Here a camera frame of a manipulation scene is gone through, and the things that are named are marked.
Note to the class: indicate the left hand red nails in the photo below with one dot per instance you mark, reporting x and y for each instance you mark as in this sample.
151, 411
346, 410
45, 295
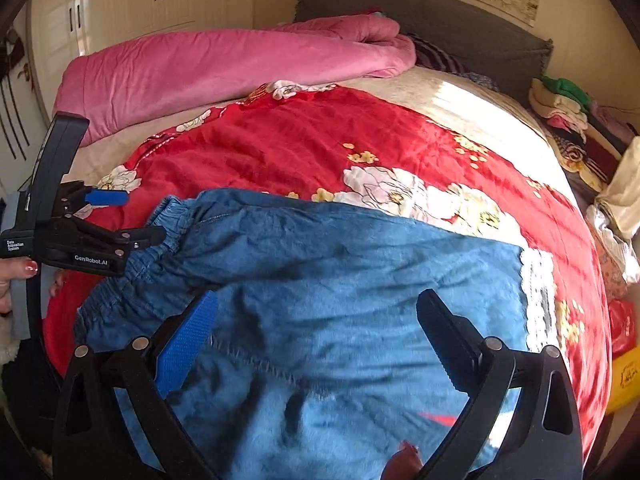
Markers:
15, 269

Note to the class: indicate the grey headboard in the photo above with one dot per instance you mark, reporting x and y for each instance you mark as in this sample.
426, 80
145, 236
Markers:
484, 43

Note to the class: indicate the cream wardrobe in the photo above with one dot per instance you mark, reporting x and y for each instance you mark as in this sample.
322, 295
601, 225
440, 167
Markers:
61, 30

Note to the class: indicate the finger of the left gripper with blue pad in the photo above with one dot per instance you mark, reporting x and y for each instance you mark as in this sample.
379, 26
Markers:
97, 197

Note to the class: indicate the blue denim pants lace trim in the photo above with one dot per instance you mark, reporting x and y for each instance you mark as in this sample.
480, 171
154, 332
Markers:
316, 366

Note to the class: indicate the pink quilt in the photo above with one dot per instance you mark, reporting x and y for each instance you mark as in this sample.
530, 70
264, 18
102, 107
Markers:
159, 75

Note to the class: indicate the red bag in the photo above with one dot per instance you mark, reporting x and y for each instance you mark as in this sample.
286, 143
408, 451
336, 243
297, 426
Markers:
623, 326

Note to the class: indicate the right hand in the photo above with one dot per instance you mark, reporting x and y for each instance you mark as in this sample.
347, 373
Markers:
405, 464

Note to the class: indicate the striped pillow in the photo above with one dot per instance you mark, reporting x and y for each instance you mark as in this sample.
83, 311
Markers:
434, 58

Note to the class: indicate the yellow box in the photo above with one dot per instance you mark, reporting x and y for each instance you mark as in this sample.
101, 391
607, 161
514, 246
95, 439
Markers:
625, 380

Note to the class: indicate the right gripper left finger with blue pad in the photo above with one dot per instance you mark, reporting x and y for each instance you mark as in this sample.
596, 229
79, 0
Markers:
170, 353

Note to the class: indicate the white cloth pile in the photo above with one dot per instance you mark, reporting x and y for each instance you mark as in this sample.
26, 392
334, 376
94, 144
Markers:
615, 247

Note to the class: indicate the cream curtain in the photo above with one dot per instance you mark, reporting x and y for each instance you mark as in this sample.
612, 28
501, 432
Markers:
621, 199

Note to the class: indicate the red floral bedspread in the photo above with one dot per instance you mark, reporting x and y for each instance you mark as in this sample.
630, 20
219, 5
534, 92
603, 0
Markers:
345, 146

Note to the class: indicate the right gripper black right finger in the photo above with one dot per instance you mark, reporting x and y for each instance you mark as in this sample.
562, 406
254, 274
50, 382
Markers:
464, 353

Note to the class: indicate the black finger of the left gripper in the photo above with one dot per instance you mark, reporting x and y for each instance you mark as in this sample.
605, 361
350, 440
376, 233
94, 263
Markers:
92, 236

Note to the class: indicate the stack of folded clothes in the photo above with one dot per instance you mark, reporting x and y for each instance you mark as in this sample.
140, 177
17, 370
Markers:
587, 139

